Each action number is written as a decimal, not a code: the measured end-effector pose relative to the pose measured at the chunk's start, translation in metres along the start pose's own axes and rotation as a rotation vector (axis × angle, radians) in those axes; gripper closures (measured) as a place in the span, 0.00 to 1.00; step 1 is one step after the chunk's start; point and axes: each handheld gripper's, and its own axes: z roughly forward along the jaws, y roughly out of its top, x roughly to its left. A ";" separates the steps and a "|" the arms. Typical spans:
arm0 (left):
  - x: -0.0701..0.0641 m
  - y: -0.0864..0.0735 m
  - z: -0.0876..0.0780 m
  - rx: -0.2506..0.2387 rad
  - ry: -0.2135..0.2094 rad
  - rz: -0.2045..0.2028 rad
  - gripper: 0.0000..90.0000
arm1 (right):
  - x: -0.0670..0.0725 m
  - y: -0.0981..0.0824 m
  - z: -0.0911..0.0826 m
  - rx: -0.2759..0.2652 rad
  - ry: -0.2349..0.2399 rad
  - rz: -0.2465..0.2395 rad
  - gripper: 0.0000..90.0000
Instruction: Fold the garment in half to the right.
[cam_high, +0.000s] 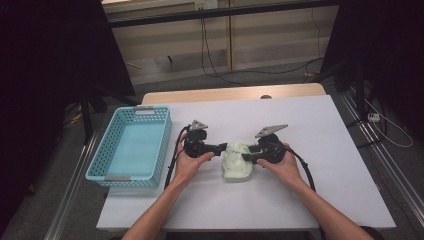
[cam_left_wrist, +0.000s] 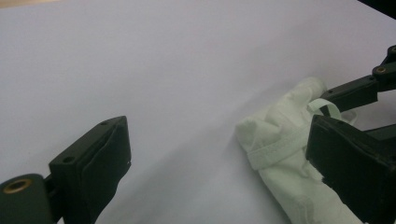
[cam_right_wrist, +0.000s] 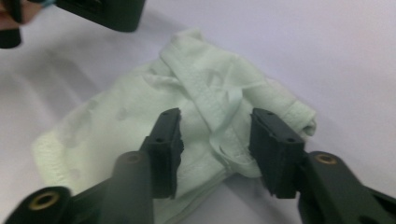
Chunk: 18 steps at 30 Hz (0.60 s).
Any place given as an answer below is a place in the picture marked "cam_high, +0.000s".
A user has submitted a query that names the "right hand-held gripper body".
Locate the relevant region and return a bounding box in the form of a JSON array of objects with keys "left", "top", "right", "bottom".
[{"left": 254, "top": 124, "right": 289, "bottom": 165}]

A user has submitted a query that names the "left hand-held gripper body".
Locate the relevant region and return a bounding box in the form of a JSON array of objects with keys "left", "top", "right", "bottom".
[{"left": 183, "top": 119, "right": 214, "bottom": 159}]

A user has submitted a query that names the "light green baby shirt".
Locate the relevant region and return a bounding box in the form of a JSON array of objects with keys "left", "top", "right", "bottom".
[{"left": 222, "top": 141, "right": 258, "bottom": 183}]

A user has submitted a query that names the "blue plastic basket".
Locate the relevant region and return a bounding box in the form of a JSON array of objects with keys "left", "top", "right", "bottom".
[{"left": 84, "top": 105, "right": 173, "bottom": 188}]

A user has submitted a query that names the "person's right hand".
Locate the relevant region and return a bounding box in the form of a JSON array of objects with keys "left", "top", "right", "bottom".
[{"left": 257, "top": 144, "right": 303, "bottom": 189}]

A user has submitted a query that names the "person's left hand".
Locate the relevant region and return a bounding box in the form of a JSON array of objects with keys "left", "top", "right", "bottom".
[{"left": 173, "top": 134, "right": 216, "bottom": 188}]

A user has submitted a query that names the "white table cover sheet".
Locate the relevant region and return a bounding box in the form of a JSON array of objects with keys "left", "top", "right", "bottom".
[{"left": 95, "top": 94, "right": 397, "bottom": 232}]

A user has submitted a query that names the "wooden table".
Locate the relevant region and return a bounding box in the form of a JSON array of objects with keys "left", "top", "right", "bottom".
[{"left": 141, "top": 82, "right": 328, "bottom": 106}]

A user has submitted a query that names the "black metal stand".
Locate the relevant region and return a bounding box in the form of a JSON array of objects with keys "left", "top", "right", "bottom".
[{"left": 309, "top": 56, "right": 384, "bottom": 149}]

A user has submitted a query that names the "black tripod stand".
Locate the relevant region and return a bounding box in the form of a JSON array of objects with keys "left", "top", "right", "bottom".
[{"left": 78, "top": 83, "right": 141, "bottom": 146}]

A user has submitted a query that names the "black metal bar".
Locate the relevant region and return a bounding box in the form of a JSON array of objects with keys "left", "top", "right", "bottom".
[{"left": 108, "top": 0, "right": 341, "bottom": 29}]

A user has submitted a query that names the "narrow black curtain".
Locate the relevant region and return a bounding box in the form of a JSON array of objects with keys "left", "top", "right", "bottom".
[{"left": 319, "top": 0, "right": 424, "bottom": 134}]

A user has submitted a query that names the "wide black curtain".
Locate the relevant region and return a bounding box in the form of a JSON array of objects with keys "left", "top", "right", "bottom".
[{"left": 0, "top": 0, "right": 136, "bottom": 234}]

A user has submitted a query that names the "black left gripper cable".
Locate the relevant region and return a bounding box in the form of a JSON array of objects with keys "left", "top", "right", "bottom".
[{"left": 163, "top": 124, "right": 191, "bottom": 191}]

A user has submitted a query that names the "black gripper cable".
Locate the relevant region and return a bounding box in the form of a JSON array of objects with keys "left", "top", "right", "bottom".
[
  {"left": 284, "top": 146, "right": 326, "bottom": 240},
  {"left": 163, "top": 124, "right": 191, "bottom": 191}
]

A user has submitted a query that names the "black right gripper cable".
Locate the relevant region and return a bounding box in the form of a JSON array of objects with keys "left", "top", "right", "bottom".
[{"left": 284, "top": 146, "right": 326, "bottom": 240}]

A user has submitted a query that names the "long black floor cable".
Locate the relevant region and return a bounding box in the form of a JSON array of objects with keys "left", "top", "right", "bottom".
[{"left": 213, "top": 57, "right": 324, "bottom": 77}]

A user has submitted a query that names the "black hanging floor cable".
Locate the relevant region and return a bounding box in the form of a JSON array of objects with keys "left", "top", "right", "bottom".
[{"left": 199, "top": 18, "right": 249, "bottom": 87}]

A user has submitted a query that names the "aluminium floor rail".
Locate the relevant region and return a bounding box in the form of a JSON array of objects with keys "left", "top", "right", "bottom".
[
  {"left": 339, "top": 91, "right": 424, "bottom": 218},
  {"left": 43, "top": 131, "right": 99, "bottom": 240}
]

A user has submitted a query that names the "yellow floor cable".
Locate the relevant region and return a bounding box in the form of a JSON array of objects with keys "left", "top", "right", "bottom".
[{"left": 63, "top": 111, "right": 83, "bottom": 126}]

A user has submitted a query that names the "white floor cable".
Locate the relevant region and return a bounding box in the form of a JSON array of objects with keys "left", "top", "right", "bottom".
[{"left": 363, "top": 98, "right": 414, "bottom": 149}]

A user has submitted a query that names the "white wall socket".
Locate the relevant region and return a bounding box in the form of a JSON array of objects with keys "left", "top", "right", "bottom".
[{"left": 194, "top": 0, "right": 219, "bottom": 10}]

